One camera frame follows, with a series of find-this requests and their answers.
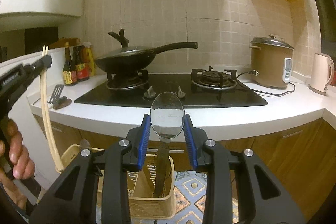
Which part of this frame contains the white electric kettle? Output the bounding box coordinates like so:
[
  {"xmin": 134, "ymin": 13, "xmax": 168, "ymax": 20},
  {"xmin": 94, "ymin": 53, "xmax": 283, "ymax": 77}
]
[{"xmin": 309, "ymin": 53, "xmax": 335, "ymax": 96}]

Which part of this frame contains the dark soy sauce bottle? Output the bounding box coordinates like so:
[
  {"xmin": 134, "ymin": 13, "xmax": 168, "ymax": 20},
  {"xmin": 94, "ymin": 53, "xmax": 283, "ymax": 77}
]
[{"xmin": 62, "ymin": 42, "xmax": 77, "ymax": 86}]

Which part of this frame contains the wooden chopstick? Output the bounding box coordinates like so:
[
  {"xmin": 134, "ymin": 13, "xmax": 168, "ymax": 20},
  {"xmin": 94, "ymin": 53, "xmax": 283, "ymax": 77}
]
[
  {"xmin": 39, "ymin": 45, "xmax": 62, "ymax": 172},
  {"xmin": 43, "ymin": 45, "xmax": 65, "ymax": 172}
]

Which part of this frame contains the clear plastic spoon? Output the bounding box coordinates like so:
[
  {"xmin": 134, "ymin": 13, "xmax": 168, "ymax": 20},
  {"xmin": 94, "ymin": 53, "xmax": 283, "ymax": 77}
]
[{"xmin": 150, "ymin": 92, "xmax": 185, "ymax": 198}]

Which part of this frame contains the brown rice cooker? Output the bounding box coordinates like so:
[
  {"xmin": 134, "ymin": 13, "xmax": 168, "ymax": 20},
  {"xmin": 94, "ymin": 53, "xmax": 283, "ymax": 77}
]
[{"xmin": 249, "ymin": 36, "xmax": 294, "ymax": 89}]

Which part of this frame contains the patterned blue woven mat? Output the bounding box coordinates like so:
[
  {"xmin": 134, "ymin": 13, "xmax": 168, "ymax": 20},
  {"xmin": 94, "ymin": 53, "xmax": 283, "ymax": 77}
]
[{"xmin": 96, "ymin": 170, "xmax": 240, "ymax": 224}]

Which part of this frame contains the beige plastic utensil basket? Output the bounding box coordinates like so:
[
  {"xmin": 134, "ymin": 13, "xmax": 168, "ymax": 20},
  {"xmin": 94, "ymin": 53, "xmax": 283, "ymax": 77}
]
[{"xmin": 60, "ymin": 144, "xmax": 176, "ymax": 220}]

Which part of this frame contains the black wok with lid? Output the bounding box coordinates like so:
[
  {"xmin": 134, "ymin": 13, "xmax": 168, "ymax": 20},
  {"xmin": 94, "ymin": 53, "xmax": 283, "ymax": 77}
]
[{"xmin": 94, "ymin": 29, "xmax": 199, "ymax": 75}]

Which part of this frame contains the red label sauce bottle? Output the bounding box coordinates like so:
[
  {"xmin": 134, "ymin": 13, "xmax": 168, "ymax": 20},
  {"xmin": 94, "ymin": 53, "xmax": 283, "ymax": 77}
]
[{"xmin": 73, "ymin": 46, "xmax": 89, "ymax": 82}]

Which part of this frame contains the white countertop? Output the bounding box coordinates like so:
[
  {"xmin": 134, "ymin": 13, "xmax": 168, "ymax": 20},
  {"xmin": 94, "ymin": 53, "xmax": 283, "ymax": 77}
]
[{"xmin": 27, "ymin": 73, "xmax": 336, "ymax": 142}]

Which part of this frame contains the black gas stove top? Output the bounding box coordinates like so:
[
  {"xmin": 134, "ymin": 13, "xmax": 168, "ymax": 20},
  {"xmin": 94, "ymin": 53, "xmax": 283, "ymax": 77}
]
[{"xmin": 74, "ymin": 68, "xmax": 269, "ymax": 109}]

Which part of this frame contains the person's left hand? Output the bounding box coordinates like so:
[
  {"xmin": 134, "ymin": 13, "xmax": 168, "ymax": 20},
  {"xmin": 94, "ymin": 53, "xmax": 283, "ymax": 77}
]
[{"xmin": 1, "ymin": 119, "xmax": 35, "ymax": 211}]

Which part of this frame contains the black power cable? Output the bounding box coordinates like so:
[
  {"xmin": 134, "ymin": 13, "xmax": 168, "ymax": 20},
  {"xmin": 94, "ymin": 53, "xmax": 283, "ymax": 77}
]
[{"xmin": 236, "ymin": 70, "xmax": 296, "ymax": 97}]

